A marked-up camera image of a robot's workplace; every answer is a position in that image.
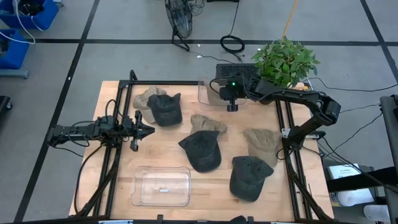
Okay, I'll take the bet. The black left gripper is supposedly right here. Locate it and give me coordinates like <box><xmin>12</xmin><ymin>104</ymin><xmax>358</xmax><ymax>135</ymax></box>
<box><xmin>122</xmin><ymin>110</ymin><xmax>156</xmax><ymax>152</ymax></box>

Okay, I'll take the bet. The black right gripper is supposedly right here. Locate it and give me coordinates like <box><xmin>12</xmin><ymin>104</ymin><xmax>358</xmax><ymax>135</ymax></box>
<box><xmin>217</xmin><ymin>75</ymin><xmax>252</xmax><ymax>112</ymax></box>

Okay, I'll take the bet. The dark grey baseball cap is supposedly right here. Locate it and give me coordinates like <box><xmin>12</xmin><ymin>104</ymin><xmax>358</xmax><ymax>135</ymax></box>
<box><xmin>146</xmin><ymin>92</ymin><xmax>183</xmax><ymax>128</ymax></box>
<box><xmin>229</xmin><ymin>155</ymin><xmax>275</xmax><ymax>203</ymax></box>
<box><xmin>177</xmin><ymin>130</ymin><xmax>223</xmax><ymax>174</ymax></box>

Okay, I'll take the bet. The tan baseball cap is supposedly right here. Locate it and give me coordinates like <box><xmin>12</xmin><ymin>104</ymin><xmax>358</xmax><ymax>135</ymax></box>
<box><xmin>190</xmin><ymin>113</ymin><xmax>228</xmax><ymax>141</ymax></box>
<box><xmin>243</xmin><ymin>128</ymin><xmax>284</xmax><ymax>169</ymax></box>
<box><xmin>132</xmin><ymin>85</ymin><xmax>168</xmax><ymax>124</ymax></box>

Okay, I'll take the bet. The clear plastic tray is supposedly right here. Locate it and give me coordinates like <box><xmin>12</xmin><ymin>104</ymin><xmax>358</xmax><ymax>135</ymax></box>
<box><xmin>197</xmin><ymin>81</ymin><xmax>248</xmax><ymax>111</ymax></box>
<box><xmin>130</xmin><ymin>165</ymin><xmax>192</xmax><ymax>208</ymax></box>

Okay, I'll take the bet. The black keyboard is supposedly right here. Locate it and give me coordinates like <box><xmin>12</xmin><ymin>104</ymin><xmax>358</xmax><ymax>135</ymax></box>
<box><xmin>215</xmin><ymin>63</ymin><xmax>259</xmax><ymax>82</ymax></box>

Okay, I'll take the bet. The green leafy plant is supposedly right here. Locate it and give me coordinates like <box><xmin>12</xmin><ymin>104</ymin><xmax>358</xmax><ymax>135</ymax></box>
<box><xmin>251</xmin><ymin>35</ymin><xmax>322</xmax><ymax>90</ymax></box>

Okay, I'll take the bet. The black floor fan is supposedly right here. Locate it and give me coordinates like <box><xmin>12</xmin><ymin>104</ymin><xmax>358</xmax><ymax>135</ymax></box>
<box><xmin>164</xmin><ymin>0</ymin><xmax>194</xmax><ymax>52</ymax></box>

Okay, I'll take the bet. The white booklet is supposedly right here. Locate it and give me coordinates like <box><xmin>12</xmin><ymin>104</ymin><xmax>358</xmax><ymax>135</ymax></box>
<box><xmin>328</xmin><ymin>163</ymin><xmax>362</xmax><ymax>180</ymax></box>

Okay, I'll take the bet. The grey cart base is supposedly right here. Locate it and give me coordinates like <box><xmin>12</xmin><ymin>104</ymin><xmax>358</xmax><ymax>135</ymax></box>
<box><xmin>0</xmin><ymin>68</ymin><xmax>30</xmax><ymax>80</ymax></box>

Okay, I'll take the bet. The black chair base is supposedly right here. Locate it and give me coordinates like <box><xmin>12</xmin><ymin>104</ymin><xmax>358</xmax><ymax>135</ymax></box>
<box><xmin>0</xmin><ymin>95</ymin><xmax>13</xmax><ymax>125</ymax></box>

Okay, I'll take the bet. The black shelf bar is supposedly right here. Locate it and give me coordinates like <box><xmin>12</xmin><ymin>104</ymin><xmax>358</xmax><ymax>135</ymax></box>
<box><xmin>325</xmin><ymin>166</ymin><xmax>398</xmax><ymax>194</ymax></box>

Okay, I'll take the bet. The blue plastic bin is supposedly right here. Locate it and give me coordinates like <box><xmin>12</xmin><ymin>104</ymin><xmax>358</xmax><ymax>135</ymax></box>
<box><xmin>0</xmin><ymin>29</ymin><xmax>30</xmax><ymax>70</ymax></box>
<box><xmin>0</xmin><ymin>0</ymin><xmax>60</xmax><ymax>31</ymax></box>

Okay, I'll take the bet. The white roll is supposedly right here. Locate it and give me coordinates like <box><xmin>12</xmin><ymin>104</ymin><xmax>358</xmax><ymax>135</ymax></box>
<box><xmin>363</xmin><ymin>203</ymin><xmax>391</xmax><ymax>223</ymax></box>

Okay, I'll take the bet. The black aluminium frame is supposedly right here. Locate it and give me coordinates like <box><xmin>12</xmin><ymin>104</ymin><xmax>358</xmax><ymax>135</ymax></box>
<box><xmin>68</xmin><ymin>69</ymin><xmax>335</xmax><ymax>224</ymax></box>

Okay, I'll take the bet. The black coiled cable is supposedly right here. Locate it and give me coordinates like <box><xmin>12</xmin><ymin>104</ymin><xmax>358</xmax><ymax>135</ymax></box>
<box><xmin>219</xmin><ymin>0</ymin><xmax>246</xmax><ymax>63</ymax></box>

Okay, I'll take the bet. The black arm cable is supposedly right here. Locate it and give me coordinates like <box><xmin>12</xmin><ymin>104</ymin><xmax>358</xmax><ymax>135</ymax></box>
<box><xmin>73</xmin><ymin>144</ymin><xmax>105</xmax><ymax>215</ymax></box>

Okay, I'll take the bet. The yellow cable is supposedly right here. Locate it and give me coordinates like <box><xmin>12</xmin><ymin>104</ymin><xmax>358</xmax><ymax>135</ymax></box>
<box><xmin>280</xmin><ymin>0</ymin><xmax>300</xmax><ymax>40</ymax></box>

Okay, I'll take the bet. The black floor cable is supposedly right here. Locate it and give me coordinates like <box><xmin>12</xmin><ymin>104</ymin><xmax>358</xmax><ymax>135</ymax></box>
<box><xmin>306</xmin><ymin>76</ymin><xmax>398</xmax><ymax>93</ymax></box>

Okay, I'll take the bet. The white cable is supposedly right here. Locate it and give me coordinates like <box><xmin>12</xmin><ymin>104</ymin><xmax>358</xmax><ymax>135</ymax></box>
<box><xmin>0</xmin><ymin>0</ymin><xmax>44</xmax><ymax>45</ymax></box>

